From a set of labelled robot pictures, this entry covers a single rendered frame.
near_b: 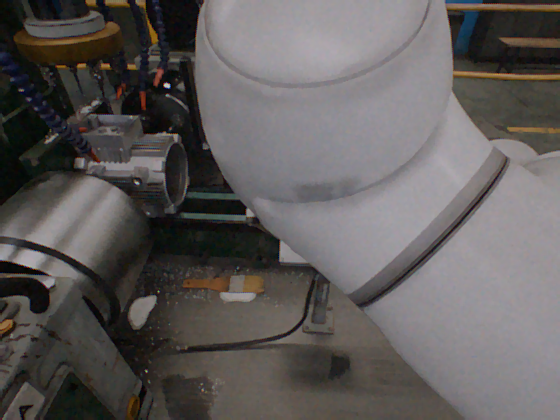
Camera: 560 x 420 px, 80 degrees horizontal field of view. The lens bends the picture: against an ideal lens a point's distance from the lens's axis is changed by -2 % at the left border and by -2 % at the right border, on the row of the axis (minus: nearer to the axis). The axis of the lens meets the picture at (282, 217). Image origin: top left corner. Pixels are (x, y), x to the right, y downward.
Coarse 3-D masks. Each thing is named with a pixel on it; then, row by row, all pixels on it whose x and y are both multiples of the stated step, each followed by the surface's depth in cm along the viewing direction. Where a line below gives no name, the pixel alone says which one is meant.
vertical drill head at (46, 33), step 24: (48, 0) 55; (72, 0) 57; (48, 24) 56; (72, 24) 57; (96, 24) 60; (24, 48) 57; (48, 48) 56; (72, 48) 57; (96, 48) 59; (120, 48) 64; (48, 72) 63; (72, 72) 71; (96, 72) 62; (120, 72) 70
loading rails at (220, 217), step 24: (216, 192) 93; (192, 216) 85; (216, 216) 85; (240, 216) 85; (168, 240) 88; (192, 240) 87; (216, 240) 87; (240, 240) 86; (264, 240) 86; (264, 264) 87
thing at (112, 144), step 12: (84, 120) 76; (96, 120) 78; (108, 120) 79; (120, 120) 79; (132, 120) 76; (84, 132) 76; (96, 132) 78; (108, 132) 75; (120, 132) 72; (132, 132) 75; (72, 144) 73; (96, 144) 72; (108, 144) 72; (120, 144) 72; (84, 156) 75; (108, 156) 74; (120, 156) 74
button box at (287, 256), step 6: (282, 246) 58; (288, 246) 58; (282, 252) 57; (288, 252) 57; (294, 252) 57; (282, 258) 57; (288, 258) 57; (294, 258) 57; (300, 258) 57; (282, 264) 60; (288, 264) 60; (294, 264) 59; (300, 264) 58; (306, 264) 58
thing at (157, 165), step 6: (174, 138) 82; (180, 138) 84; (78, 162) 74; (84, 162) 74; (156, 162) 73; (162, 162) 73; (78, 168) 74; (84, 168) 74; (156, 168) 73; (162, 168) 74; (168, 210) 81; (174, 210) 82
